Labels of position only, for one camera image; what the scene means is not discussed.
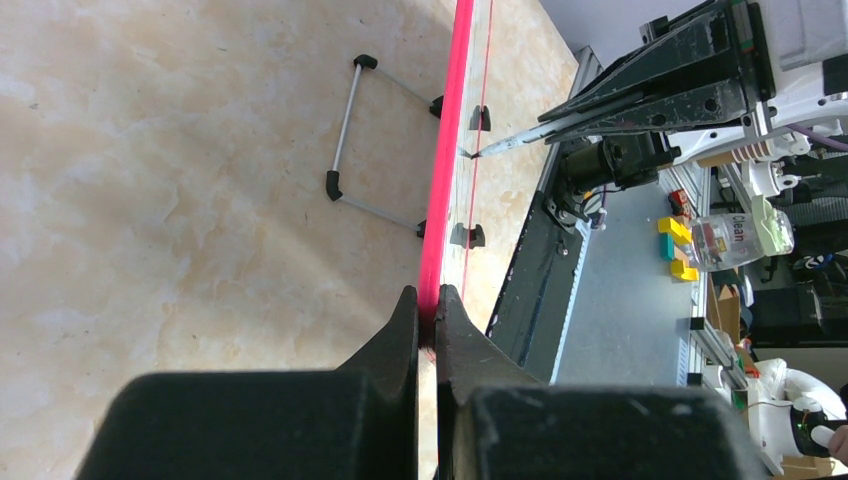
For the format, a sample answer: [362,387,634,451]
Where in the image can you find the yellow teal toy blocks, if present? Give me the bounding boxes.
[656,217,700,282]

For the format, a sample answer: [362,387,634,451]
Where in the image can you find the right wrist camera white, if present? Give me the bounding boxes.
[758,1,847,129]

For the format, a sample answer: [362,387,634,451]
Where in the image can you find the black white marker pen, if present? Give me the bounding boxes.
[456,113,603,159]

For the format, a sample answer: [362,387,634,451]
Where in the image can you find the black whiteboard foot clip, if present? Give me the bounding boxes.
[468,104,492,132]
[449,223,486,249]

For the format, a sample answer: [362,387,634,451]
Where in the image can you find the metal whiteboard stand leg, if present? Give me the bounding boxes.
[324,53,444,239]

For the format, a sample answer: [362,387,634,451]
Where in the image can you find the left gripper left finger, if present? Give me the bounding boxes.
[78,286,419,479]

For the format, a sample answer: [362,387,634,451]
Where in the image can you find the clear plastic cleaner bottle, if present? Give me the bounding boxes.
[691,196,795,272]

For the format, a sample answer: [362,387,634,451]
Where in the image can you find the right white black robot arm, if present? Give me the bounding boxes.
[530,1,847,228]

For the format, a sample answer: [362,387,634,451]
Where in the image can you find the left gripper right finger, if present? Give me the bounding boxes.
[435,285,766,479]

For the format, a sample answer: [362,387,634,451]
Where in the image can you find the pink framed whiteboard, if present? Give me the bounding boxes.
[417,0,495,480]

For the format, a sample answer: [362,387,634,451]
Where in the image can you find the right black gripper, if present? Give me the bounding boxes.
[538,1,775,145]

